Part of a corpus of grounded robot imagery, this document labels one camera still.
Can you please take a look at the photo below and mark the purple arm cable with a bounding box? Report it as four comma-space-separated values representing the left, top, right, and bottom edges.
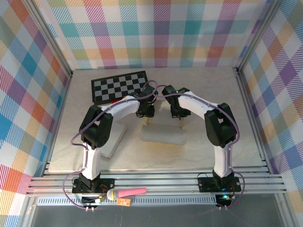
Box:
153, 91, 246, 210
62, 80, 159, 211

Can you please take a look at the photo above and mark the black folding chessboard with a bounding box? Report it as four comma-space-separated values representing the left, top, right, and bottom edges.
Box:
91, 70, 150, 105

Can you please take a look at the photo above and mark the slotted grey cable duct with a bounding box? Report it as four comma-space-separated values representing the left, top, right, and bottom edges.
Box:
37, 197, 220, 206

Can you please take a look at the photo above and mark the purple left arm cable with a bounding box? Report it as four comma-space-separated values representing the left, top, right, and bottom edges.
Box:
62, 80, 159, 211

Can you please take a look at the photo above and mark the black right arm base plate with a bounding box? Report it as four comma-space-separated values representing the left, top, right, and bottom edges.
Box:
197, 174, 242, 192

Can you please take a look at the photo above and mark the pink handled microphone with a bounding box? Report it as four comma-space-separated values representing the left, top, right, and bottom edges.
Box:
106, 187, 147, 201

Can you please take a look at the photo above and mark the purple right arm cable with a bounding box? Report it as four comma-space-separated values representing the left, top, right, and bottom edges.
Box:
153, 91, 246, 210

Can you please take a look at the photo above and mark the black controller board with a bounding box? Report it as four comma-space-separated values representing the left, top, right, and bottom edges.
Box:
215, 193, 232, 207
81, 195, 105, 204

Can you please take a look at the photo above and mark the yellow paper box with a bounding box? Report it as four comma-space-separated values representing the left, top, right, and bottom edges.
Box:
141, 122, 187, 145

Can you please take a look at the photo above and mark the aluminium side rail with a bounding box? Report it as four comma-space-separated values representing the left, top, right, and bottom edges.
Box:
42, 72, 74, 177
234, 68, 273, 175

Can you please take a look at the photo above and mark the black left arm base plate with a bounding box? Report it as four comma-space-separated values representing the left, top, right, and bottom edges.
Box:
71, 178, 116, 193

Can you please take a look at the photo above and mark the aluminium frame post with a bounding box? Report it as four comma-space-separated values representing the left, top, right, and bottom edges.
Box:
235, 0, 285, 74
23, 0, 73, 78

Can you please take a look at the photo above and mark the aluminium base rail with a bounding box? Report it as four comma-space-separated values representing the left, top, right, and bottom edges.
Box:
26, 166, 287, 197

